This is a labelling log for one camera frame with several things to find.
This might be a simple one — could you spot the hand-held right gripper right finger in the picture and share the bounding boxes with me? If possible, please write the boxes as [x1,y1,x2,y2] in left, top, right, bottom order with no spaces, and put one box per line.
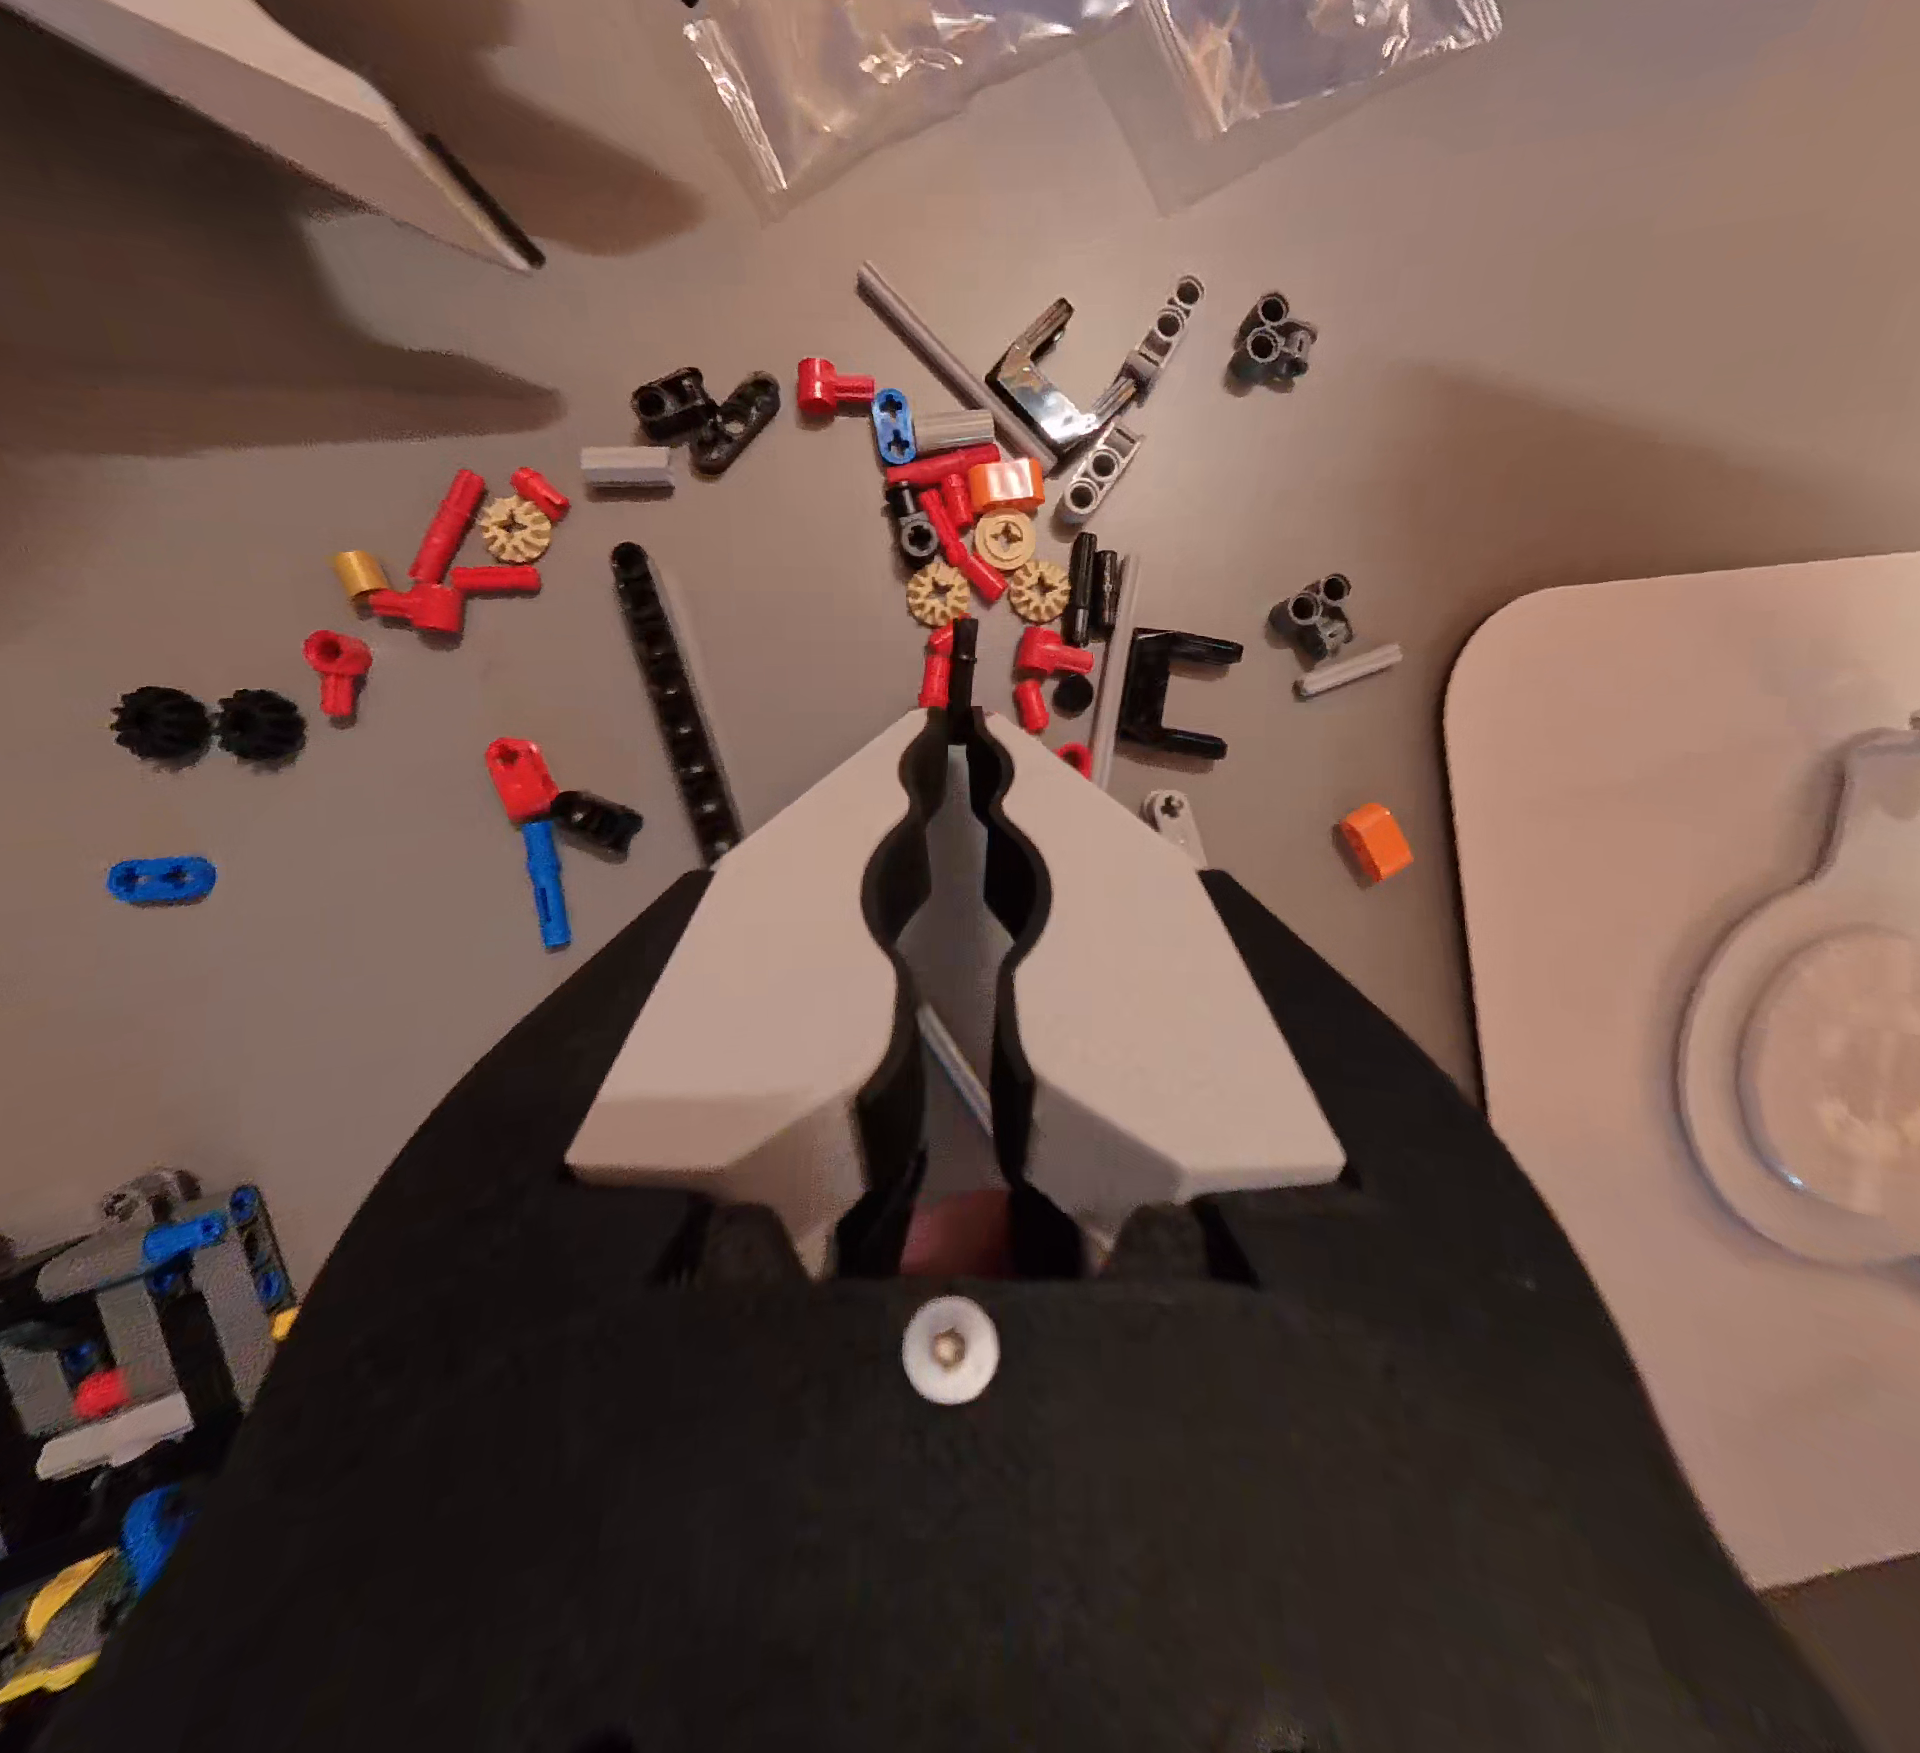
[968,712,1347,1275]

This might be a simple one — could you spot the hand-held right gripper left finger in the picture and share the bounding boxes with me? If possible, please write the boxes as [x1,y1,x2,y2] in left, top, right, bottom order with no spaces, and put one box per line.
[566,707,953,1275]

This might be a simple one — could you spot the lego pieces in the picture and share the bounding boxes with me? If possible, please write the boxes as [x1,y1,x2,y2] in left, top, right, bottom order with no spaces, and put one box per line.
[108,267,1420,952]

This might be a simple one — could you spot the partly built lego model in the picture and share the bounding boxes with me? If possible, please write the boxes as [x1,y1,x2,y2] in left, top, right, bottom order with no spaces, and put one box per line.
[0,1165,300,1709]

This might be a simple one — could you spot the white rounded board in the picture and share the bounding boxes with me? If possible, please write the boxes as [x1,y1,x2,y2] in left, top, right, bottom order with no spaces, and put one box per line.
[1445,553,1920,1592]

